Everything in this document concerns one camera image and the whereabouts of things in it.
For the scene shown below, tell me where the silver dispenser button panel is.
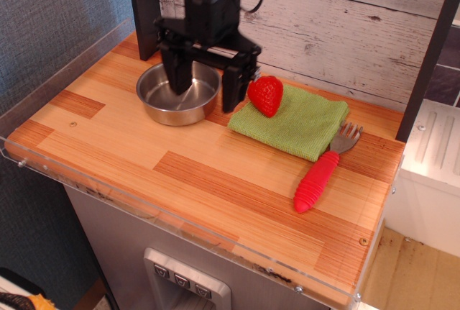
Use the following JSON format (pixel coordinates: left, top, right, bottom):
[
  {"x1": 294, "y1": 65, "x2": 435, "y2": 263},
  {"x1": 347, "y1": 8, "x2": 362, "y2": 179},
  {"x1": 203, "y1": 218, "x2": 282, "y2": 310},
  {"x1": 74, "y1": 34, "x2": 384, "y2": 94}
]
[{"x1": 143, "y1": 247, "x2": 232, "y2": 309}]

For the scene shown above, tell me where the black vertical post right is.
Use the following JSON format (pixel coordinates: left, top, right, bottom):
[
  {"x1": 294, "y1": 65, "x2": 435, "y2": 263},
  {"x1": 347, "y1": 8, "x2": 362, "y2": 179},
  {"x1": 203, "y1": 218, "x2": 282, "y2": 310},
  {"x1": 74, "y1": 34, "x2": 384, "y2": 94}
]
[{"x1": 395, "y1": 0, "x2": 459, "y2": 142}]

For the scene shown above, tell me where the green folded cloth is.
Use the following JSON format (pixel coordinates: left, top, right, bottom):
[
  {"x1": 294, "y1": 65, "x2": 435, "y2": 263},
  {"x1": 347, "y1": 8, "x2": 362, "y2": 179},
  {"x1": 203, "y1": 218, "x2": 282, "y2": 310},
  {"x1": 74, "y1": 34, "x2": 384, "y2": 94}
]
[{"x1": 228, "y1": 85, "x2": 349, "y2": 162}]

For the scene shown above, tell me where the red plastic strawberry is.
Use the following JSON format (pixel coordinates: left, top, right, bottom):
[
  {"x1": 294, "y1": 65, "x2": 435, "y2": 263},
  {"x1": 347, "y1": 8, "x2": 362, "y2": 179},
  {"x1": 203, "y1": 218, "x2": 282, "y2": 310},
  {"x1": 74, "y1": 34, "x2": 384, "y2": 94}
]
[{"x1": 247, "y1": 76, "x2": 284, "y2": 118}]

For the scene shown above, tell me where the grey toy fridge cabinet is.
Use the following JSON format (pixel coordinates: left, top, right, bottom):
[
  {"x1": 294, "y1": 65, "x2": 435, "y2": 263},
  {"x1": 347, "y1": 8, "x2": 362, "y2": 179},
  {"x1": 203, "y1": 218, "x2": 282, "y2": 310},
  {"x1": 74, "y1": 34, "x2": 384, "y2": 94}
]
[{"x1": 65, "y1": 186, "x2": 325, "y2": 309}]

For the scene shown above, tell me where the white toy sink unit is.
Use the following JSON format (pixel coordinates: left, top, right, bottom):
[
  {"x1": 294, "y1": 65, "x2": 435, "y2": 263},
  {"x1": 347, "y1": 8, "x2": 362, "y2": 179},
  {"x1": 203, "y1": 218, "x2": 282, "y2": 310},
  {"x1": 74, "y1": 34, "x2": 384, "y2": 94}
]
[{"x1": 384, "y1": 100, "x2": 459, "y2": 256}]

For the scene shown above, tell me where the round stainless steel bowl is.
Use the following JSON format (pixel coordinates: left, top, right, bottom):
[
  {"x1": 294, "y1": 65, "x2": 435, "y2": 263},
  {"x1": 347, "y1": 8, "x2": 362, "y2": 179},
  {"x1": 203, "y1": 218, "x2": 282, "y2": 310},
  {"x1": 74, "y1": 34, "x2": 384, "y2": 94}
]
[{"x1": 137, "y1": 62, "x2": 221, "y2": 127}]

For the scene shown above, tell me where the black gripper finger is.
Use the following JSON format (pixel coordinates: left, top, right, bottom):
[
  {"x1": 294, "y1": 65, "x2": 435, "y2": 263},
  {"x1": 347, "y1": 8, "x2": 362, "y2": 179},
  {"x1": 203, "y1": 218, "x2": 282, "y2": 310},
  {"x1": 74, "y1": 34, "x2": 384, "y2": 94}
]
[
  {"x1": 160, "y1": 46, "x2": 193, "y2": 95},
  {"x1": 222, "y1": 66, "x2": 251, "y2": 113}
]

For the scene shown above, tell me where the clear acrylic table guard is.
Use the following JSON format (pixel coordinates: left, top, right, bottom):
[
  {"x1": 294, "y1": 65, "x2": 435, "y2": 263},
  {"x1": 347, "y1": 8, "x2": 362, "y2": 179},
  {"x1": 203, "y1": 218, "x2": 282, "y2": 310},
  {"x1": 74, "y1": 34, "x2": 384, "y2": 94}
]
[{"x1": 1, "y1": 26, "x2": 404, "y2": 309}]

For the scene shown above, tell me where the black vertical post left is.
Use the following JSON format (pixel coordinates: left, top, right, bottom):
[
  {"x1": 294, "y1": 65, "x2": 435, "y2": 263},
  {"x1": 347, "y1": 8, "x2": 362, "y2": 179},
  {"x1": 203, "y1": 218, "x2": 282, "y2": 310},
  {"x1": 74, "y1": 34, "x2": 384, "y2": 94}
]
[{"x1": 132, "y1": 0, "x2": 161, "y2": 60}]

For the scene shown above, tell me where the red handled metal fork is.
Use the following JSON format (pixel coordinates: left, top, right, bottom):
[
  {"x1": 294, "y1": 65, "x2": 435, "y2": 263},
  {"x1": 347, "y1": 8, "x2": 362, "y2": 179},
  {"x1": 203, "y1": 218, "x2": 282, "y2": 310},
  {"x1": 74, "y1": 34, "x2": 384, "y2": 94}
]
[{"x1": 293, "y1": 122, "x2": 364, "y2": 213}]

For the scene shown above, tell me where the black vertical post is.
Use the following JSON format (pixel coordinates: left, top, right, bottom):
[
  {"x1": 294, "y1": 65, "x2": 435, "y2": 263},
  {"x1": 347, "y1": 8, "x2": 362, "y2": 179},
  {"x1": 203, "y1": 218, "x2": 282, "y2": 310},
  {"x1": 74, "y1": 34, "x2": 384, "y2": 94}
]
[
  {"x1": 132, "y1": 0, "x2": 161, "y2": 60},
  {"x1": 395, "y1": 0, "x2": 459, "y2": 142}
]

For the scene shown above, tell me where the yellow black object bottom left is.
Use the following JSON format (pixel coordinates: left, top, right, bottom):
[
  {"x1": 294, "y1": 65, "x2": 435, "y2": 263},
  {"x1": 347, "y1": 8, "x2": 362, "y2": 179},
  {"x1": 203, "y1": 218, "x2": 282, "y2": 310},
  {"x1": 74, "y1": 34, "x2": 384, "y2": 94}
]
[{"x1": 1, "y1": 292, "x2": 56, "y2": 310}]

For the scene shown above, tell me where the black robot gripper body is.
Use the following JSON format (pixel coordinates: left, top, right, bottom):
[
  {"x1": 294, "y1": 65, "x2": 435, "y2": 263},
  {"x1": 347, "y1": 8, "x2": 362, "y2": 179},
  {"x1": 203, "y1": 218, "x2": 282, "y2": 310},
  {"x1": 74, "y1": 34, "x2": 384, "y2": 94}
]
[{"x1": 153, "y1": 0, "x2": 262, "y2": 77}]

